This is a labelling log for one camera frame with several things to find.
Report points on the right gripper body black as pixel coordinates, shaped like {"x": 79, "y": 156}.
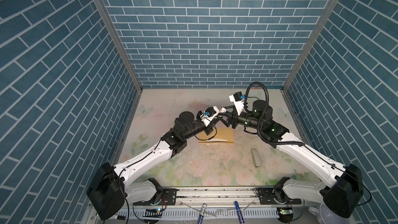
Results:
{"x": 242, "y": 120}

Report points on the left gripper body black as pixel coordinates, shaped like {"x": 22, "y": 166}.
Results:
{"x": 208, "y": 129}

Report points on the brown kraft envelope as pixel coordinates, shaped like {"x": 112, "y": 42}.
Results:
{"x": 221, "y": 135}

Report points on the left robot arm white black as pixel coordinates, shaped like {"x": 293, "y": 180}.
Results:
{"x": 114, "y": 186}

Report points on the blue white marker pen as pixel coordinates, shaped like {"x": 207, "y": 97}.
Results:
{"x": 201, "y": 214}

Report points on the left circuit board green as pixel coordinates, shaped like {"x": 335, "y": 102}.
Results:
{"x": 152, "y": 216}

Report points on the circuit board green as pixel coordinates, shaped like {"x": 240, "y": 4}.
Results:
{"x": 285, "y": 214}
{"x": 152, "y": 216}

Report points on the right circuit board green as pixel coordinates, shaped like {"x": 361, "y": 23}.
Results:
{"x": 285, "y": 214}

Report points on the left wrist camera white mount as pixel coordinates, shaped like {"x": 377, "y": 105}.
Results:
{"x": 209, "y": 115}

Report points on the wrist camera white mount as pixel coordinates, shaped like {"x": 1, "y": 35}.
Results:
{"x": 209, "y": 115}
{"x": 238, "y": 99}

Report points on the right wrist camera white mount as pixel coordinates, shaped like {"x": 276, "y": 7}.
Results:
{"x": 238, "y": 99}

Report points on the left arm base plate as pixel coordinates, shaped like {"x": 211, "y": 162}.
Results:
{"x": 166, "y": 196}

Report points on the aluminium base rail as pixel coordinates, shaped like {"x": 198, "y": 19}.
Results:
{"x": 220, "y": 208}

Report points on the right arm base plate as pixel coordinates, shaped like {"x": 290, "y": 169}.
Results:
{"x": 268, "y": 195}

